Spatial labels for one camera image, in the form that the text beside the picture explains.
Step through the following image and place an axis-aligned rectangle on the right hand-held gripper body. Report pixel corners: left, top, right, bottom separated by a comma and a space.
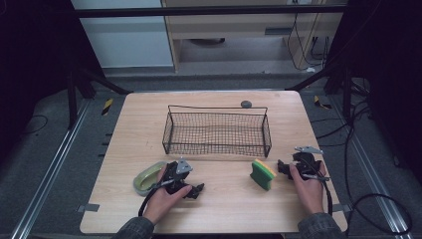
291, 145, 331, 182

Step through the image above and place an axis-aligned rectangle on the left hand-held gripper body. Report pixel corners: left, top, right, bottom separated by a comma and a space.
161, 157, 194, 197

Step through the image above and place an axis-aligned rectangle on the person's right hand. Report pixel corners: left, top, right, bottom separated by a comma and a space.
289, 161, 328, 216

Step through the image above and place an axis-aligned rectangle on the person's left hand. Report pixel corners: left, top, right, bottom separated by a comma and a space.
142, 164, 193, 225

